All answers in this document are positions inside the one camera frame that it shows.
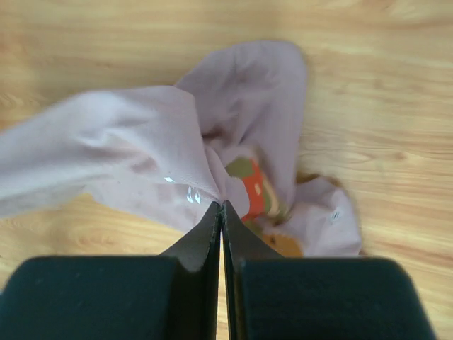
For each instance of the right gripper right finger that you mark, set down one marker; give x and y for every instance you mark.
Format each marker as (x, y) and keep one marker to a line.
(273, 297)

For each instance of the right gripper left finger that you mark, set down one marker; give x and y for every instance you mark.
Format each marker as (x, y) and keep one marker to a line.
(172, 295)

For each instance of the pink printed t shirt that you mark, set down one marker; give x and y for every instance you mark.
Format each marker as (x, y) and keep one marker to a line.
(227, 131)

